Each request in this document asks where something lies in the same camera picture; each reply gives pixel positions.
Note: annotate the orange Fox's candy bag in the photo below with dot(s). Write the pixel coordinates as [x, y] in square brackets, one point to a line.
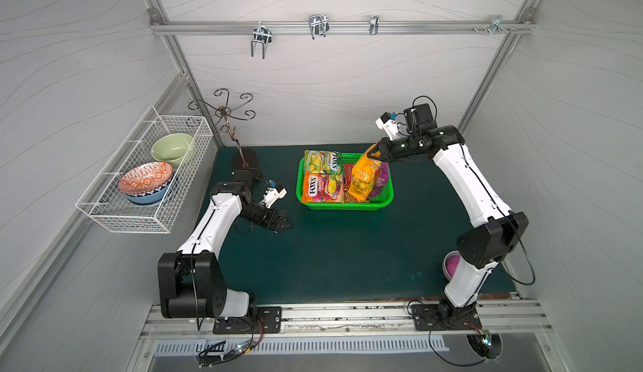
[322, 188]

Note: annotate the metal loop hook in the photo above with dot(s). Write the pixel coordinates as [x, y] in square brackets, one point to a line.
[318, 25]

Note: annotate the metal double hook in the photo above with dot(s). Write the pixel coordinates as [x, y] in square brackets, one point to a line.
[261, 38]

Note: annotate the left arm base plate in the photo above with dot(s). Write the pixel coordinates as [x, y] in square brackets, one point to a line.
[264, 319]

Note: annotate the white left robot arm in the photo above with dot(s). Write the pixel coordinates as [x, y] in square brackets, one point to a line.
[191, 282]

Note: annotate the yellow candy bag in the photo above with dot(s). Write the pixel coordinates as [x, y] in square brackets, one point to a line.
[364, 175]

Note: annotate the purple bowl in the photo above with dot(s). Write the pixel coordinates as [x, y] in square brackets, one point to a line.
[450, 264]

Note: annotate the green Fox's candy bag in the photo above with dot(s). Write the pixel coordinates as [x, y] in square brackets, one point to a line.
[323, 162]

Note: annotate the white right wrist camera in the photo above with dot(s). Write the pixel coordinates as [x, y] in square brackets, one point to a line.
[388, 124]

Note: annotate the light green bowl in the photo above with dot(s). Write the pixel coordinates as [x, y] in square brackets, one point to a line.
[174, 149]

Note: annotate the copper wire stand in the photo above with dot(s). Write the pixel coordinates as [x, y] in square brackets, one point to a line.
[222, 116]

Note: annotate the green plastic basket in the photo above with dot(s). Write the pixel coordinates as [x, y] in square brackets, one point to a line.
[374, 203]

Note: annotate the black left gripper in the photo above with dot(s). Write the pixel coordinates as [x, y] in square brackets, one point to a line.
[274, 219]

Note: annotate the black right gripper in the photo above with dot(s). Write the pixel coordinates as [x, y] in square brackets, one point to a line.
[390, 148]

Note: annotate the purple candy bag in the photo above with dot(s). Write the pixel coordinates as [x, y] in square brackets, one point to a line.
[381, 179]

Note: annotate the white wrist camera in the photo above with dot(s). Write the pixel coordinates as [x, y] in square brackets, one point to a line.
[388, 124]
[274, 192]

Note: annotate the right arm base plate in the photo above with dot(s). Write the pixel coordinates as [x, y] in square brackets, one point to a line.
[443, 316]

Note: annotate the aluminium top rail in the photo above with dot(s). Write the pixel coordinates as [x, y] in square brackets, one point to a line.
[337, 27]

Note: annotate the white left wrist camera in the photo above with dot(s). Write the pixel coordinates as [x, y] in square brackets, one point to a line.
[274, 192]

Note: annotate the white wire wall basket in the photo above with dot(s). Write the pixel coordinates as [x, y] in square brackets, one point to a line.
[104, 203]

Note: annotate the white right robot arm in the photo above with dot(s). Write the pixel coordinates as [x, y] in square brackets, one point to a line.
[496, 228]

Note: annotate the small metal hook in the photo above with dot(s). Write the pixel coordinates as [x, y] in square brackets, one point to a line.
[374, 25]

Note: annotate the metal bracket hook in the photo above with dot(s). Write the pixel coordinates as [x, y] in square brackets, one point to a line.
[495, 28]

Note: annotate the orange patterned bowl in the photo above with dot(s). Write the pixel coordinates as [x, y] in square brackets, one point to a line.
[145, 177]

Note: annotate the blue bowl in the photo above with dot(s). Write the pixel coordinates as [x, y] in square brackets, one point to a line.
[149, 197]

